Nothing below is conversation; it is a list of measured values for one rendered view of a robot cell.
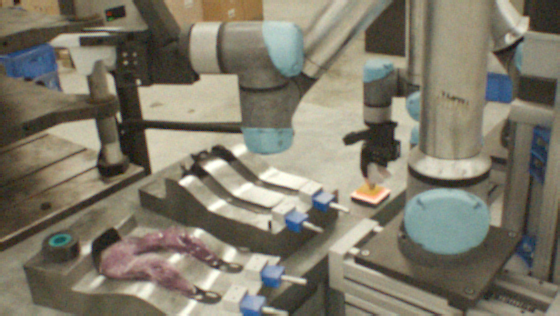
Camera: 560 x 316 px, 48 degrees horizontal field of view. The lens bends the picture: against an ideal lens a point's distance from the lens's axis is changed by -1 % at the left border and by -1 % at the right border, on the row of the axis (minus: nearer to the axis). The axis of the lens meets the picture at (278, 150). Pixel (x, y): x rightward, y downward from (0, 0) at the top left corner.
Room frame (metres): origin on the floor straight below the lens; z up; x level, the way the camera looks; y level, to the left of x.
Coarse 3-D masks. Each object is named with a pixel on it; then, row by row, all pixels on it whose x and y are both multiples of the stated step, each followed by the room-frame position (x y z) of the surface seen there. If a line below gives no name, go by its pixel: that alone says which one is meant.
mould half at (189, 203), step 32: (192, 160) 1.71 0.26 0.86; (256, 160) 1.58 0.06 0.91; (160, 192) 1.52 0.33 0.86; (192, 192) 1.41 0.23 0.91; (256, 192) 1.44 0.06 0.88; (192, 224) 1.42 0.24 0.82; (224, 224) 1.34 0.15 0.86; (256, 224) 1.28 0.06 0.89; (320, 224) 1.37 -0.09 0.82; (288, 256) 1.26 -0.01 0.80
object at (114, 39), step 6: (84, 36) 0.88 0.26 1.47; (90, 36) 0.88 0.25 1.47; (96, 36) 0.87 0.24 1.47; (102, 36) 0.87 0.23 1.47; (108, 36) 0.87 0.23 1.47; (114, 36) 0.87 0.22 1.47; (120, 36) 0.87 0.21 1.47; (126, 36) 0.87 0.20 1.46; (132, 36) 0.89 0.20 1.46; (84, 42) 0.88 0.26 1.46; (90, 42) 0.88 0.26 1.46; (96, 42) 0.87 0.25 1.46; (102, 42) 0.88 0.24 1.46; (108, 42) 0.87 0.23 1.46; (114, 42) 0.87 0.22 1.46; (120, 42) 0.88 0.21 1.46
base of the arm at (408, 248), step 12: (408, 240) 0.90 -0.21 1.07; (408, 252) 0.89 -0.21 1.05; (420, 252) 0.88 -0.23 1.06; (432, 252) 0.87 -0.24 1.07; (468, 252) 0.86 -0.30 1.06; (480, 252) 0.88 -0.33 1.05; (420, 264) 0.87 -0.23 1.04; (432, 264) 0.86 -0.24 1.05; (444, 264) 0.86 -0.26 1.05; (456, 264) 0.86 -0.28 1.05; (468, 264) 0.86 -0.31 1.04
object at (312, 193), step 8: (312, 184) 1.39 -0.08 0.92; (320, 184) 1.39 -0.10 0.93; (304, 192) 1.36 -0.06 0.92; (312, 192) 1.36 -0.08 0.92; (320, 192) 1.37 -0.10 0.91; (304, 200) 1.36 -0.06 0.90; (312, 200) 1.35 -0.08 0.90; (320, 200) 1.34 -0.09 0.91; (328, 200) 1.34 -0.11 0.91; (320, 208) 1.34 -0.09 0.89; (328, 208) 1.34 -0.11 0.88; (336, 208) 1.32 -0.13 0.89; (344, 208) 1.31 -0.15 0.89
